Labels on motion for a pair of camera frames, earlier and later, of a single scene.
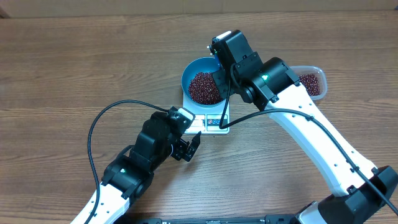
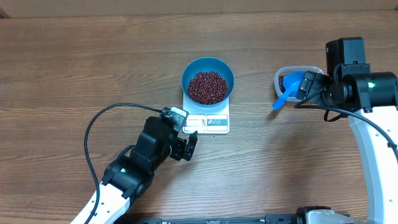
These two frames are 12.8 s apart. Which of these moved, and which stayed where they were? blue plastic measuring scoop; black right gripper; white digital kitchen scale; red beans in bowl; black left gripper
Moved: blue plastic measuring scoop; black right gripper
Stayed: white digital kitchen scale; black left gripper; red beans in bowl
